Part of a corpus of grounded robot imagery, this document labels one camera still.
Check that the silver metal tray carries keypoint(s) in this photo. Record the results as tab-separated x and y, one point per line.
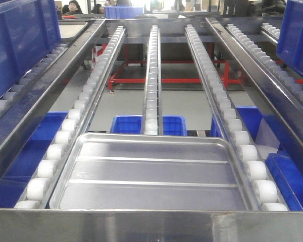
137	172

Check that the left white roller track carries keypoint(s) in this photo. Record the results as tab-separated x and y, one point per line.
42	183

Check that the right white roller track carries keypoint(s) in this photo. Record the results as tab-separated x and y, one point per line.
221	105

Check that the far right roller track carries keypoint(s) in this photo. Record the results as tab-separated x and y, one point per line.
289	82

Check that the small blue bin centre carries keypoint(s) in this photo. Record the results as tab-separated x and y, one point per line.
173	125

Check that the seated person in background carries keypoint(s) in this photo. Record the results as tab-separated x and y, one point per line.
72	8

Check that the far left roller track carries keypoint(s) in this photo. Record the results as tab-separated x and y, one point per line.
10	97

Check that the large blue bin left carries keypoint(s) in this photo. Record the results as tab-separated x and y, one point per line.
29	30

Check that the red metal cart frame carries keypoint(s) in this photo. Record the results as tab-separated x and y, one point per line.
177	67

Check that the grey tray far left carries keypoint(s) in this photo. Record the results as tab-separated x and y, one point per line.
70	30

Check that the middle white roller track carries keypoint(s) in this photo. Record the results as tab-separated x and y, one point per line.
152	118

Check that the steel divider rail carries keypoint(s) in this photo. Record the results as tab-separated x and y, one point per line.
281	110
18	123

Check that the blue bin lower right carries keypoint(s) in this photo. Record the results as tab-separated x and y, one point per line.
274	177

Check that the large blue bin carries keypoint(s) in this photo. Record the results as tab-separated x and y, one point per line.
29	30
290	43

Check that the steel divider rail left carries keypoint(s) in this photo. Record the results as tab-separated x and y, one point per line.
18	123

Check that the blue crate in background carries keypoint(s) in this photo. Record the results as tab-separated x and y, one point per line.
122	12

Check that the steel divider rail right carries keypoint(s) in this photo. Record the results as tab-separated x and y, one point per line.
281	110

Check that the white roller track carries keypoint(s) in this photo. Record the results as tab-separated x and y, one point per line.
152	118
42	183
221	105

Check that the large blue bin right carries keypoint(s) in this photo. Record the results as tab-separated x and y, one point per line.
290	43

